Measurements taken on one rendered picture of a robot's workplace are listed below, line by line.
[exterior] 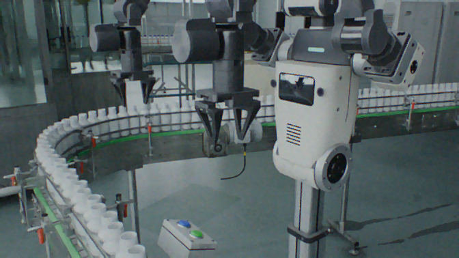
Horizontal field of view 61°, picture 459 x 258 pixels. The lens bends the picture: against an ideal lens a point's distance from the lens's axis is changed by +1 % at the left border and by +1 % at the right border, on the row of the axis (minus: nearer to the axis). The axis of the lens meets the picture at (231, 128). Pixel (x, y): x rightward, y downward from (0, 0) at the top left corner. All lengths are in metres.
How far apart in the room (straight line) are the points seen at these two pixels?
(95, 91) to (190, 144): 3.75
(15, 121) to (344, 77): 3.11
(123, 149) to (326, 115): 1.35
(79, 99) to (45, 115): 2.08
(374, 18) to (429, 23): 5.95
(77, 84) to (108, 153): 3.72
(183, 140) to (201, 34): 1.67
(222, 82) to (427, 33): 6.28
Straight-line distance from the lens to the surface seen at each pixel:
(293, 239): 1.38
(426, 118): 3.14
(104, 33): 1.04
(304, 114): 1.14
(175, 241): 0.99
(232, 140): 2.21
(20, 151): 3.86
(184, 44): 0.63
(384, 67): 1.04
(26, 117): 3.79
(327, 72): 1.09
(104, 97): 5.96
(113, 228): 0.97
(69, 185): 1.25
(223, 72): 0.67
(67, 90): 5.80
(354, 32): 0.93
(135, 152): 2.23
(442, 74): 7.21
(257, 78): 4.80
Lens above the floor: 1.62
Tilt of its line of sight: 16 degrees down
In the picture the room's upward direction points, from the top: straight up
